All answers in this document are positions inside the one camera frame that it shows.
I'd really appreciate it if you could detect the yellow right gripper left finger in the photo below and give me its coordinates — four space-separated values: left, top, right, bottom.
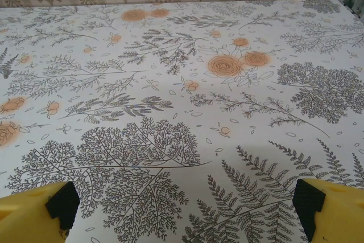
0 180 80 243

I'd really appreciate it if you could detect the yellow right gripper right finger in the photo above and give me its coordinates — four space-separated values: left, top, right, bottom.
292 178 364 243

